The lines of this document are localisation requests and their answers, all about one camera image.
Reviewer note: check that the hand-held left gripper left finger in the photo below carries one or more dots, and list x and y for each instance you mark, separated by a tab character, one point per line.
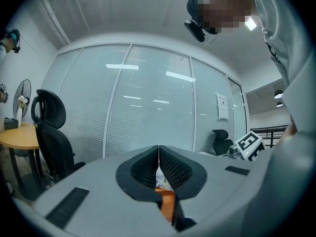
98	194

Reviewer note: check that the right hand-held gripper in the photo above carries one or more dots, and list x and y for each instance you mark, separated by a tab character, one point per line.
249	144

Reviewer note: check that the black standing fan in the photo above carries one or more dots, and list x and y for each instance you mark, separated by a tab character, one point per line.
23	95

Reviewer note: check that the person's right forearm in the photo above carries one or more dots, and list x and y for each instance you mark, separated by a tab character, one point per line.
290	128

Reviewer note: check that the orange tray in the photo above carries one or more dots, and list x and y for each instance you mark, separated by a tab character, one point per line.
166	204

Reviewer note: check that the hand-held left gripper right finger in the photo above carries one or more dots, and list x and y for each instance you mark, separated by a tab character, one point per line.
217	181

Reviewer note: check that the rectangular ceiling light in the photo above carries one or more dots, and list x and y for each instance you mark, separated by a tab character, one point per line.
250	23

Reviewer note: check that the black office chair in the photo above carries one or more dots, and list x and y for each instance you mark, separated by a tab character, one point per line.
51	142
222	142

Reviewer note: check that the black head camera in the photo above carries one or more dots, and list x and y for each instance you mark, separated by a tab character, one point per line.
195	31

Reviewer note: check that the black metal railing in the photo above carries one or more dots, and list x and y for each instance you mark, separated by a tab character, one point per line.
269	132

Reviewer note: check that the round wooden table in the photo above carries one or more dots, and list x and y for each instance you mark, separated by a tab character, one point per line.
19	137

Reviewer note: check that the person's head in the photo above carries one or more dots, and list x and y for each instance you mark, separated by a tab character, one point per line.
222	6

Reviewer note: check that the person's grey shirt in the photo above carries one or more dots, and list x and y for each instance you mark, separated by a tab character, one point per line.
284	33

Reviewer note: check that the black pendant lamp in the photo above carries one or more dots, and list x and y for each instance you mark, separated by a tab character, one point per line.
279	94
280	104

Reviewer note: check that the crumpled grey paper flowers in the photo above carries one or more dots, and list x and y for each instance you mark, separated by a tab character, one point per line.
161	179

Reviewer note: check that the white vase with flowers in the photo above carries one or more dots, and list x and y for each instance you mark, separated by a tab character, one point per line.
21	110

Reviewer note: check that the white paper notice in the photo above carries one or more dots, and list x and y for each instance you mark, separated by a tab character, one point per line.
222	106

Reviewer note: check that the black box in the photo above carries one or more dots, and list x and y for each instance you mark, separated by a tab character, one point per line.
11	123

